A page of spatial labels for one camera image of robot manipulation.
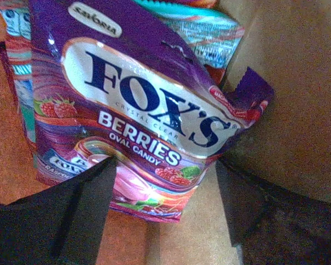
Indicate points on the teal Fox's mint blossom bag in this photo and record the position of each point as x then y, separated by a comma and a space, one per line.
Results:
213, 37

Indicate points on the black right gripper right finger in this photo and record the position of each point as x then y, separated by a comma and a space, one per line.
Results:
269, 224

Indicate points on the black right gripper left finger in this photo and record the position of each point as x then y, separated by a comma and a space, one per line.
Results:
61, 225

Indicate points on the red paper bag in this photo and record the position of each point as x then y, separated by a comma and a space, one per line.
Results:
289, 44

